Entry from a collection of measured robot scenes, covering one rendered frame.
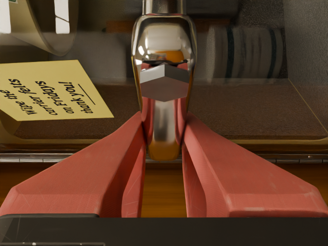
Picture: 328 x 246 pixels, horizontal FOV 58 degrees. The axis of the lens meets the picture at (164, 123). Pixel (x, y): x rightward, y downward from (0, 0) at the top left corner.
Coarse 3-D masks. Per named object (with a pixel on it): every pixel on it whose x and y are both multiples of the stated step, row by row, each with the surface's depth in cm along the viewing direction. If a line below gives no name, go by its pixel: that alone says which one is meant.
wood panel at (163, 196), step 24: (0, 168) 40; (24, 168) 40; (168, 168) 40; (288, 168) 40; (312, 168) 40; (0, 192) 36; (144, 192) 37; (168, 192) 37; (144, 216) 34; (168, 216) 34
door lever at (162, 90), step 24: (144, 0) 8; (168, 0) 7; (144, 24) 7; (168, 24) 7; (192, 24) 7; (144, 48) 7; (168, 48) 7; (192, 48) 7; (144, 72) 7; (168, 72) 7; (192, 72) 7; (144, 96) 7; (168, 96) 7; (144, 120) 10; (168, 120) 10; (168, 144) 12
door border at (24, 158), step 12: (0, 156) 32; (12, 156) 32; (24, 156) 32; (36, 156) 32; (48, 156) 32; (60, 156) 32; (180, 156) 32; (264, 156) 32; (276, 156) 32; (288, 156) 32; (300, 156) 32; (312, 156) 32; (324, 156) 32
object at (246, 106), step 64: (0, 0) 11; (64, 0) 11; (128, 0) 11; (192, 0) 11; (256, 0) 11; (320, 0) 11; (128, 64) 16; (256, 64) 16; (320, 64) 16; (0, 128) 24; (64, 128) 24; (256, 128) 24; (320, 128) 24
